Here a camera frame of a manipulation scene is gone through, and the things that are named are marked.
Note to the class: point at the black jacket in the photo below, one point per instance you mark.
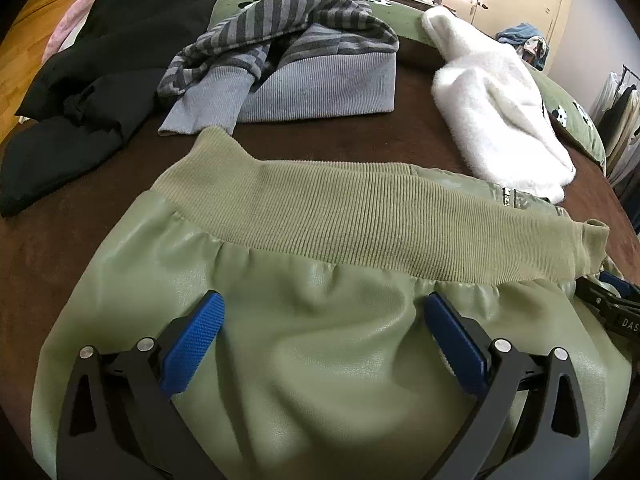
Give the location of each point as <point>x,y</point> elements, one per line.
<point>110,60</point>

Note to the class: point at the black clothes rack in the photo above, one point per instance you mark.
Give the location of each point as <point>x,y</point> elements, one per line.
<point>632,72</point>

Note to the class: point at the cream door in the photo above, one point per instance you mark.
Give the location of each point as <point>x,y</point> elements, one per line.
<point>525,0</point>

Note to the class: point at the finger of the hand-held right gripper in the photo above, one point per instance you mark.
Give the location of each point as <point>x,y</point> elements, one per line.
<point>617,317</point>
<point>622,284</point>

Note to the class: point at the pile of clothes on chair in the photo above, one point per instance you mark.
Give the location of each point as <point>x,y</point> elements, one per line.
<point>522,42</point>

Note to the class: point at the green zip jacket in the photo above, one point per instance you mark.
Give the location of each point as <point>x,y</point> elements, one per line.
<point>325,310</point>

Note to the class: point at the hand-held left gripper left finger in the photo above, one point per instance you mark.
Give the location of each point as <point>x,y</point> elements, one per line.
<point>192,345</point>

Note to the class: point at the grey striped hoodie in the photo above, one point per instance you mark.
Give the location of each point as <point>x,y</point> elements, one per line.
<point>310,50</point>

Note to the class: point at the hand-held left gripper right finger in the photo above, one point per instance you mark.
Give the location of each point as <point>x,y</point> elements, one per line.
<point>457,345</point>

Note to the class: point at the green panda print duvet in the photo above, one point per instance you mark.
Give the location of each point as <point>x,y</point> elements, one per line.
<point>580,130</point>

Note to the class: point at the pink pillow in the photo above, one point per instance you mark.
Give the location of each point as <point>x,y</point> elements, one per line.
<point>65,30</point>

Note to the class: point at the hanging clothes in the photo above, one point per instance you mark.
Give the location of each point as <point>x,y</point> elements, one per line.
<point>620,125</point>

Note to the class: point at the wooden headboard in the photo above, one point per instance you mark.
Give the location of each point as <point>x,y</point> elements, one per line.
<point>25,25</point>

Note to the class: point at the white fleece jacket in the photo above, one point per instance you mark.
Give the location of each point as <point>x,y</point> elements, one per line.
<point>490,110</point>

